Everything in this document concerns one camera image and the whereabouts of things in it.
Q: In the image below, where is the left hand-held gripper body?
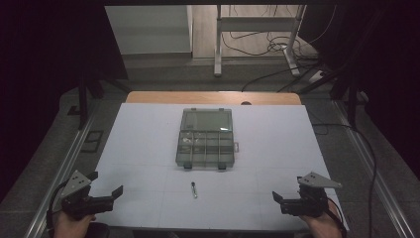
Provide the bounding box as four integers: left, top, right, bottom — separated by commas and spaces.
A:
60, 170, 115, 221

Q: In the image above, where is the person's left hand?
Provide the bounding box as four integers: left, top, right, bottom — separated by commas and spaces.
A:
53, 211, 97, 238

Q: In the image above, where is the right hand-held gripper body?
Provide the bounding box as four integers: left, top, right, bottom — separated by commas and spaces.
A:
280, 172, 343, 218

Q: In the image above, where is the tangle of black floor cables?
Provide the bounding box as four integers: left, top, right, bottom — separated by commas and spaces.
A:
220, 4, 338, 63

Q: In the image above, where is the person's right hand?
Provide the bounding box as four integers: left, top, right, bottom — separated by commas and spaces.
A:
298, 201, 343, 238

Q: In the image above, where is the white metal desk frame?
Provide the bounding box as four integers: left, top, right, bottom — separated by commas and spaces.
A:
213, 4, 307, 78

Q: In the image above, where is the aluminium floor rail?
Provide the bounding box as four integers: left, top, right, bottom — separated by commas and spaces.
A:
332, 98, 420, 238
23, 98, 101, 238

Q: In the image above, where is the long black floor cable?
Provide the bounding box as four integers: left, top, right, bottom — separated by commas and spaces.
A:
311, 123, 378, 238

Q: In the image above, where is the white cabinet panel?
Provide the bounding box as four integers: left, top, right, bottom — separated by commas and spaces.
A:
104, 4, 194, 56

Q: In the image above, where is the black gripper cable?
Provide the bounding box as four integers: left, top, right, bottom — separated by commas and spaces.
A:
46, 180, 69, 238
326, 196, 349, 238

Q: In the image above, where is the clear plastic compartment box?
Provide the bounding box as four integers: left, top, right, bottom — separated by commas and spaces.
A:
174, 107, 240, 172

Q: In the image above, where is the black metal stand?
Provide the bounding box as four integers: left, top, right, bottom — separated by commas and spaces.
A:
296, 62, 368, 129
66, 65, 131, 131

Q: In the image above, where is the white table cover sheet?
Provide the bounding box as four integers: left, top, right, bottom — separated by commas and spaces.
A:
93, 102, 350, 232

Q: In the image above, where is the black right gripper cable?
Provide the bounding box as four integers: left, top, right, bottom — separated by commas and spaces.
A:
326, 196, 349, 238

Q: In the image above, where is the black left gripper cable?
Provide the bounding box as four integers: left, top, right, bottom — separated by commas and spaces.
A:
46, 180, 69, 238

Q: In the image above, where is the white power strip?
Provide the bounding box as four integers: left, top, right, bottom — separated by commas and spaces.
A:
308, 69, 327, 84

